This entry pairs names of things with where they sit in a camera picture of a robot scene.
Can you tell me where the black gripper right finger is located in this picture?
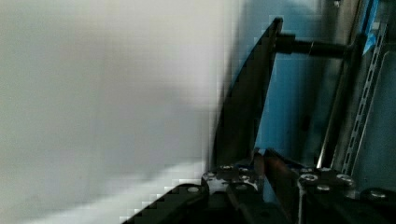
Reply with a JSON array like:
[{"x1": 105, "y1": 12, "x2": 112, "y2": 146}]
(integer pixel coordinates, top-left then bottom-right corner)
[{"x1": 263, "y1": 149, "x2": 361, "y2": 224}]

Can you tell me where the black and silver toaster oven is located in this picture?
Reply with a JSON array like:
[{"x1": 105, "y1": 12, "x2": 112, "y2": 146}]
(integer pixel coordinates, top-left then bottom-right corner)
[{"x1": 210, "y1": 0, "x2": 396, "y2": 194}]

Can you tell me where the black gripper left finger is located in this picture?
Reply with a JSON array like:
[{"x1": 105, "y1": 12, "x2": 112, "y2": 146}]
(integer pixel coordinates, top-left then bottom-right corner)
[{"x1": 202, "y1": 148, "x2": 264, "y2": 224}]

